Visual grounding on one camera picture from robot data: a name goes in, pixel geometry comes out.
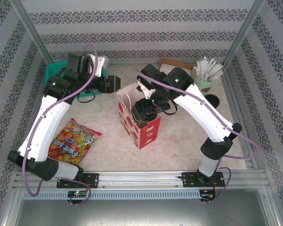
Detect brown cardboard napkin box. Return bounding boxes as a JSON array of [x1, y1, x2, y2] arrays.
[[159, 58, 195, 72]]

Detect white red-printed paper gift bag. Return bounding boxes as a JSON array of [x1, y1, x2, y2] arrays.
[[115, 84, 161, 150]]

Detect teal plastic basket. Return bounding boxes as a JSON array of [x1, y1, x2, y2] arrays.
[[45, 60, 109, 99]]

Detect mint green holder cup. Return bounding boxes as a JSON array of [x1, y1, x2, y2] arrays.
[[193, 74, 215, 95]]

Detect black plastic cup lid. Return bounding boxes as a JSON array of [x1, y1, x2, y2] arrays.
[[206, 94, 220, 108]]

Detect white paper-wrapped straws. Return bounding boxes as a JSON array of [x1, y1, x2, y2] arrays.
[[193, 57, 225, 83]]

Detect colourful fruit candy bag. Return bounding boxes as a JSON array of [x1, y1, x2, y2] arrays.
[[48, 117, 102, 166]]

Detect aluminium frame post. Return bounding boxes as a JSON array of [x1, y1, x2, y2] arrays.
[[9, 0, 54, 65], [222, 0, 267, 68]]

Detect aluminium mounting rail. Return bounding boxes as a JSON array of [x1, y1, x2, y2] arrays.
[[13, 171, 267, 189]]

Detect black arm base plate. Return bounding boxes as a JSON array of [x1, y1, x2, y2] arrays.
[[182, 171, 225, 188], [56, 173, 100, 189]]

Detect slotted grey cable duct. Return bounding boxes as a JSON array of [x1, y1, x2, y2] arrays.
[[22, 189, 215, 201]]

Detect short purple board cable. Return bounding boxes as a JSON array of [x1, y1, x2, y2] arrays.
[[69, 185, 92, 207]]

